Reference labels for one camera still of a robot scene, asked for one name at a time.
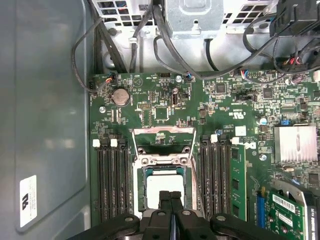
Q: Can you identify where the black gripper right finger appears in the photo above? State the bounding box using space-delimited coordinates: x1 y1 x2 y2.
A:
170 191 283 240

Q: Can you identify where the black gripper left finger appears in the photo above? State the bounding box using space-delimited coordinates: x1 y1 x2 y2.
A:
66 190 174 240

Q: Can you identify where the small CPU plate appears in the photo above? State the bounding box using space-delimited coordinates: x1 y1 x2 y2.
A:
142 166 189 210

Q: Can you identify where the metal socket cover frame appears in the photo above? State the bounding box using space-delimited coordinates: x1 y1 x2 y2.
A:
131 126 197 161

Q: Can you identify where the CPU socket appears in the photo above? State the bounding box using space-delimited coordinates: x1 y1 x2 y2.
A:
132 153 198 218

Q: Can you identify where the black RAM slot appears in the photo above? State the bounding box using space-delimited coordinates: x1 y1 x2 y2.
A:
201 136 210 217
98 144 106 223
210 139 219 216
107 144 115 223
219 136 230 217
116 144 124 221
124 144 131 216

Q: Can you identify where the blue expansion slot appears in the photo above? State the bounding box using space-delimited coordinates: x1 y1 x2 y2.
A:
256 187 266 229

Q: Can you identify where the green RAM stick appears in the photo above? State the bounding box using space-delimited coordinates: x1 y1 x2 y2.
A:
229 144 248 222

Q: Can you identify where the green motherboard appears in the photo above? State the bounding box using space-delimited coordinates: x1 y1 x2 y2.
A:
88 72 320 240

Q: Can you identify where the round coin battery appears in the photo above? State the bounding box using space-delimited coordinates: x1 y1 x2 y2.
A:
111 87 131 107

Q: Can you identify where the silver finned heat sink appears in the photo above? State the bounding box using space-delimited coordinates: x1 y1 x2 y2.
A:
273 126 318 164

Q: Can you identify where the black PC case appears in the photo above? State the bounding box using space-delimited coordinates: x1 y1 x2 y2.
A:
0 0 320 240

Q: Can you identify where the silver metal drive cage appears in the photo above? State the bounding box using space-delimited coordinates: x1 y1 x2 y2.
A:
89 0 278 41

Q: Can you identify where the thin wire locking lever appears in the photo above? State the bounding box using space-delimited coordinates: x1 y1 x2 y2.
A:
191 157 207 220

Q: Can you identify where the thick black cable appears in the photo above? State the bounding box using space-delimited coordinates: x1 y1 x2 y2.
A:
151 0 320 80

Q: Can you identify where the black cable with tie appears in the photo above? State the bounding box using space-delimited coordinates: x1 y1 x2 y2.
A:
128 7 154 73

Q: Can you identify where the flat black cable pair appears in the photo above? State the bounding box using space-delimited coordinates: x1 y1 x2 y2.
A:
94 18 129 75

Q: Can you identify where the thin black wire loop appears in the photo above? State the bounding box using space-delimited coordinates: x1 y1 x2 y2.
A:
71 14 118 94

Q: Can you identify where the black wire connector cluster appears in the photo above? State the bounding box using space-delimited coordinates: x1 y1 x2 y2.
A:
269 0 320 71

